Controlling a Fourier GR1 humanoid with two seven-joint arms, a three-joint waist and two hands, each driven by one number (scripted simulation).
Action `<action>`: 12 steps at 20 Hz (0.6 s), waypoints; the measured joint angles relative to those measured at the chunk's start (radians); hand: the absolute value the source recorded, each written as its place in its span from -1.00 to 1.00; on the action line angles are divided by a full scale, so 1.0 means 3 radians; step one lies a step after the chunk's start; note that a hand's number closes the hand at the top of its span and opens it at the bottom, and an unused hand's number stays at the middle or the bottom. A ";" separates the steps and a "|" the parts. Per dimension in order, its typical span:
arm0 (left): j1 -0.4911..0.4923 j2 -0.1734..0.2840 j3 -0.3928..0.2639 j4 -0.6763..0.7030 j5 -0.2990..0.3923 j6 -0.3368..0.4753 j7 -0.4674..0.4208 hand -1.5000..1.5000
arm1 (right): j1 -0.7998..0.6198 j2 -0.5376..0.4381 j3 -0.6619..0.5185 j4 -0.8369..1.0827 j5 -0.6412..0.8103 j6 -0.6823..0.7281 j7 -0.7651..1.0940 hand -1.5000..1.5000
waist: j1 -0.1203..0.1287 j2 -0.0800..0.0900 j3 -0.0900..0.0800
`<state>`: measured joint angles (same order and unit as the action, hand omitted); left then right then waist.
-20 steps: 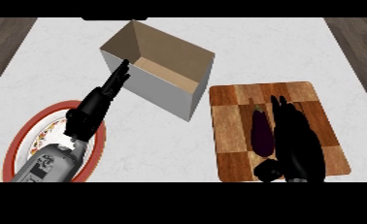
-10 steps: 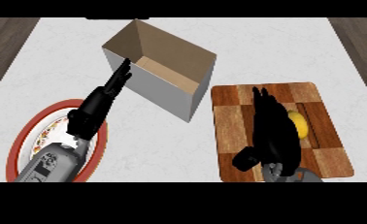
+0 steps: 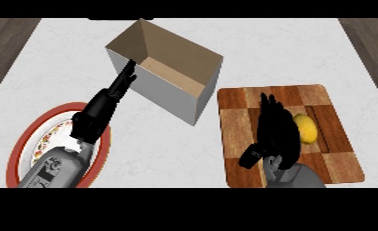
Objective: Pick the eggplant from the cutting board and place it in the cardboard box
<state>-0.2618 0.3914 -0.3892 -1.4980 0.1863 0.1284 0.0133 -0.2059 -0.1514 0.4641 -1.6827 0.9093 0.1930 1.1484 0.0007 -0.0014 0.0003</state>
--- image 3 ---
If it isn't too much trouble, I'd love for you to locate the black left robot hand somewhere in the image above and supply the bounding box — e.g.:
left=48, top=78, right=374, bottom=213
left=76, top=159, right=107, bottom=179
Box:
left=70, top=59, right=139, bottom=145

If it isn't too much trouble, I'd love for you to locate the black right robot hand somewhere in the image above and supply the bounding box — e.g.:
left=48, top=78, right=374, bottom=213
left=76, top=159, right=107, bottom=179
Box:
left=238, top=92, right=302, bottom=171

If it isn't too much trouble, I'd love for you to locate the checkered wooden cutting board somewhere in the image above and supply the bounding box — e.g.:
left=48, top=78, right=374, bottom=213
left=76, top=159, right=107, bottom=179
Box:
left=216, top=84, right=367, bottom=189

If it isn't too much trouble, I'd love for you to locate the open cardboard box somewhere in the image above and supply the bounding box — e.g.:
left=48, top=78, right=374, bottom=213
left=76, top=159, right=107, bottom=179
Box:
left=104, top=18, right=225, bottom=127

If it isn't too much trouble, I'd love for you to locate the red-rimmed patterned plate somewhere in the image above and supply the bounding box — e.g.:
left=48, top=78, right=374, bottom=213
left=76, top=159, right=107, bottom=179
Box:
left=6, top=101, right=113, bottom=189

